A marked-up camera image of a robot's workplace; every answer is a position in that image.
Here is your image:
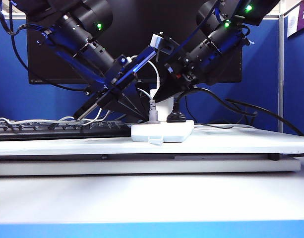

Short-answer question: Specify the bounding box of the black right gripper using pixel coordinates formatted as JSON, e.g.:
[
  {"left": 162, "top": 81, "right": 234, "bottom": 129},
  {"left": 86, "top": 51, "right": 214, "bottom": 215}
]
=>
[{"left": 153, "top": 39, "right": 221, "bottom": 103}]

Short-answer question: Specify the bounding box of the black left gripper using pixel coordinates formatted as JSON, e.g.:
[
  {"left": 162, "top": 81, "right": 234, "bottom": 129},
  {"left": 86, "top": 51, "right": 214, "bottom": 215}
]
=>
[{"left": 73, "top": 41, "right": 158, "bottom": 122}]

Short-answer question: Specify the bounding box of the white charger block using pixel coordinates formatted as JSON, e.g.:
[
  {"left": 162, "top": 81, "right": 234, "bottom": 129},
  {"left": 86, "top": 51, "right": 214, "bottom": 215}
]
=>
[{"left": 150, "top": 89, "right": 174, "bottom": 122}]

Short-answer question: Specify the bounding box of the white power strip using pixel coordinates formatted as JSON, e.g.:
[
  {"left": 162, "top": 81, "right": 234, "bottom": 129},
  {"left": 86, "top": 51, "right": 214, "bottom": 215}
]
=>
[{"left": 130, "top": 119, "right": 194, "bottom": 144}]

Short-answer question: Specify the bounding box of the white riser base board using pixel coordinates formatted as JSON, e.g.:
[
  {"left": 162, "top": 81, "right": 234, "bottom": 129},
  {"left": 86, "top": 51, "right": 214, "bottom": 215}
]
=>
[{"left": 0, "top": 158, "right": 301, "bottom": 177}]

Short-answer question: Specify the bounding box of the black ASUS monitor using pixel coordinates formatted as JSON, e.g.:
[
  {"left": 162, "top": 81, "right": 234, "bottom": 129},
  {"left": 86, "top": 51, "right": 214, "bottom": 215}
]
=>
[{"left": 26, "top": 0, "right": 243, "bottom": 85}]

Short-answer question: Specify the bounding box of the black keyboard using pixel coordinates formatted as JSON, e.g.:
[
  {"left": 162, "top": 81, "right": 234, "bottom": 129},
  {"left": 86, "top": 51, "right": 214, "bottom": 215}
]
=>
[{"left": 0, "top": 118, "right": 132, "bottom": 142}]

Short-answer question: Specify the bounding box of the thin black cable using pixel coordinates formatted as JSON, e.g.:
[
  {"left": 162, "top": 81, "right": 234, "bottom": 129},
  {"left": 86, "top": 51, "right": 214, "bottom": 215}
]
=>
[{"left": 183, "top": 95, "right": 236, "bottom": 129}]

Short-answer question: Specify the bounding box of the white plug with cable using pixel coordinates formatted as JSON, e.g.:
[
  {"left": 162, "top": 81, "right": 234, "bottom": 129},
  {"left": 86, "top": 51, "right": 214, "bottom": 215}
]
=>
[{"left": 59, "top": 88, "right": 161, "bottom": 124}]

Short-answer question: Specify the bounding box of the black plug with cable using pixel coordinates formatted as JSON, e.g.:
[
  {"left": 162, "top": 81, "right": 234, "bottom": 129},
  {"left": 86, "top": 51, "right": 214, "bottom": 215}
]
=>
[{"left": 166, "top": 86, "right": 258, "bottom": 124}]

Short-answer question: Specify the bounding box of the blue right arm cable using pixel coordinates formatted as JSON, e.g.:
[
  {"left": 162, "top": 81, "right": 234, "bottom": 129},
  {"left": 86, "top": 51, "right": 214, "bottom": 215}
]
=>
[{"left": 166, "top": 4, "right": 229, "bottom": 62}]

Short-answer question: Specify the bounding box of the white power strip cord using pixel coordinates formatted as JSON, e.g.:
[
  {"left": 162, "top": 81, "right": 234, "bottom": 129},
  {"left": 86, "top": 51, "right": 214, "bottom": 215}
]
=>
[{"left": 193, "top": 123, "right": 254, "bottom": 129}]

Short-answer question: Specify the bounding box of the silver partition post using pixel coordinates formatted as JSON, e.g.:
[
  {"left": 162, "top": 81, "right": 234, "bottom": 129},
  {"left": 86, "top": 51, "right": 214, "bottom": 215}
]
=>
[{"left": 278, "top": 14, "right": 284, "bottom": 133}]

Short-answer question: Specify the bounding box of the silver partition top rail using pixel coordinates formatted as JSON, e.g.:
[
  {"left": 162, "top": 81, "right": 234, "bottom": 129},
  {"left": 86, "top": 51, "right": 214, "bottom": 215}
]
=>
[{"left": 0, "top": 14, "right": 279, "bottom": 21}]

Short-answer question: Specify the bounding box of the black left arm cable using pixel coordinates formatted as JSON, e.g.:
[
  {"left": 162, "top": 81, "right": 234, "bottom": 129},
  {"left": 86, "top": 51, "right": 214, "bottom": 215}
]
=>
[{"left": 0, "top": 0, "right": 93, "bottom": 92}]

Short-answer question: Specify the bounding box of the thick black cable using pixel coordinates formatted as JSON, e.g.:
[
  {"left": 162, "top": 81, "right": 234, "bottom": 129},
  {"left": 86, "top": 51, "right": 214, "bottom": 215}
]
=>
[{"left": 225, "top": 98, "right": 304, "bottom": 137}]

